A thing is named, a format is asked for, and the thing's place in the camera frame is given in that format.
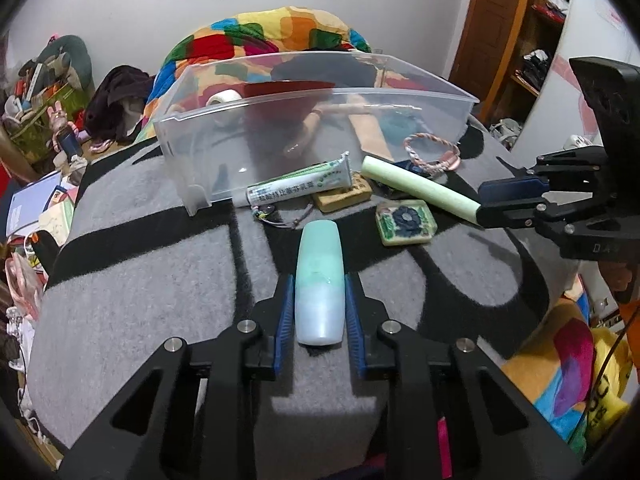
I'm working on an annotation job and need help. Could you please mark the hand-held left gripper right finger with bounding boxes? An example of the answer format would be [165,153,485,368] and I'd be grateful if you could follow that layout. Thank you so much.
[343,273,583,480]

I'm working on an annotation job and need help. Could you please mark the red box with gold print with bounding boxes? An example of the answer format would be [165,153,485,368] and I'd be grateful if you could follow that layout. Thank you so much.
[240,79,337,133]

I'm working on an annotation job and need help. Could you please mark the light green tube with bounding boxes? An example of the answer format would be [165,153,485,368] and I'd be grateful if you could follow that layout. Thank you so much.
[361,155,483,223]

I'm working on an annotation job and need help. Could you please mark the yellow bag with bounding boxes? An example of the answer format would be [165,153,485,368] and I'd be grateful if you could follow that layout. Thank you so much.
[585,335,633,441]

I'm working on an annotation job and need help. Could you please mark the white bandage roll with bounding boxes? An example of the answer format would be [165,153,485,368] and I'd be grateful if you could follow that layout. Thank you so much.
[206,89,246,128]

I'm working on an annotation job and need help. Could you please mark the small wooden block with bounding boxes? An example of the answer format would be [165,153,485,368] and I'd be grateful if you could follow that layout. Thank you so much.
[312,172,373,212]

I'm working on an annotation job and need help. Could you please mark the clear plastic bin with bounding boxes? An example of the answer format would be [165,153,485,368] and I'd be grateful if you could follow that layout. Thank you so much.
[152,50,480,218]

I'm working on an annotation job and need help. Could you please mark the wooden door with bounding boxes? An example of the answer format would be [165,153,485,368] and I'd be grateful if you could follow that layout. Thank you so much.
[447,0,536,106]

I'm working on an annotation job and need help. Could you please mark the small keychain with cord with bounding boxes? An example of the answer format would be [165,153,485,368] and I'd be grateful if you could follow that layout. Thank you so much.
[250,204,313,231]

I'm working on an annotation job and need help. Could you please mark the green storage basket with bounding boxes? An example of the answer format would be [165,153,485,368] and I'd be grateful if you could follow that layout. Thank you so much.
[0,85,76,166]

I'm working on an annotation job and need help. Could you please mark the white green ointment tube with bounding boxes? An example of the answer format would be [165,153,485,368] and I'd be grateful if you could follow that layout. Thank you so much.
[245,151,353,209]

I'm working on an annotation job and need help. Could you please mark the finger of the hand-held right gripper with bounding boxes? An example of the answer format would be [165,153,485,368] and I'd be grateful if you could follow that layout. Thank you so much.
[475,194,608,233]
[477,146,607,207]

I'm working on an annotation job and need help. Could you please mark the white cabinet door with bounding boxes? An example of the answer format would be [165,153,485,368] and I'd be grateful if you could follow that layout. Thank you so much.
[520,0,640,161]

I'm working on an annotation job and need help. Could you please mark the pink bag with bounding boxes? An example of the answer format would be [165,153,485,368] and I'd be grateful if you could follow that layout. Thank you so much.
[5,252,46,311]

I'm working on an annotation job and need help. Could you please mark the teal round jar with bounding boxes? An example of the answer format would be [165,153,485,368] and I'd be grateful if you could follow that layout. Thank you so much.
[382,112,426,138]

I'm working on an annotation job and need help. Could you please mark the braided rope bracelet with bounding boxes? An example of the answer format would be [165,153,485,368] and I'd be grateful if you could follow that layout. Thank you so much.
[402,132,462,177]

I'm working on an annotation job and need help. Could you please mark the dark maroon clothing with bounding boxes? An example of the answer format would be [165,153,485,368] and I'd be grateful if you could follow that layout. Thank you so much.
[82,65,156,143]

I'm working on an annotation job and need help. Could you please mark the pale green box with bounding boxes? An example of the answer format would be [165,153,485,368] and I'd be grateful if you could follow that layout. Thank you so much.
[40,200,76,246]

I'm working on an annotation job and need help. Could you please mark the grey black blanket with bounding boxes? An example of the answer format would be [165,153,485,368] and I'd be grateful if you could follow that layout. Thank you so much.
[25,110,581,480]

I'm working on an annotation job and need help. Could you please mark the person's right hand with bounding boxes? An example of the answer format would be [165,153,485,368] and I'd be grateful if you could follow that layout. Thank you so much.
[602,259,640,306]

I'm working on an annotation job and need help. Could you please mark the green floral soap block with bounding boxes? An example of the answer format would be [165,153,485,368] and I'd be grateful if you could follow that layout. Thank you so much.
[375,199,438,247]

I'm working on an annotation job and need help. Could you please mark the blue white notebook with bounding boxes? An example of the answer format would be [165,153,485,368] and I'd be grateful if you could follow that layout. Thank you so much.
[5,170,63,238]

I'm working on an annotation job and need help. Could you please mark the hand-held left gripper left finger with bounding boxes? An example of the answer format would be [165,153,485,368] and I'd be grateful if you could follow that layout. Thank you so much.
[57,274,297,480]

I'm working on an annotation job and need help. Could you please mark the white sneakers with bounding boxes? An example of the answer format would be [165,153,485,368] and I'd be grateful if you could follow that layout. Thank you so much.
[487,117,523,148]

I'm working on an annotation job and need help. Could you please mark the pink bunny figure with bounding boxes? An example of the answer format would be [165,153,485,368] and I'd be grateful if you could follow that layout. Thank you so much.
[47,101,83,158]

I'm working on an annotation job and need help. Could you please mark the mint green bottle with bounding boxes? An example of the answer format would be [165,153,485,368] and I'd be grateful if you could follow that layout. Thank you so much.
[295,221,347,347]

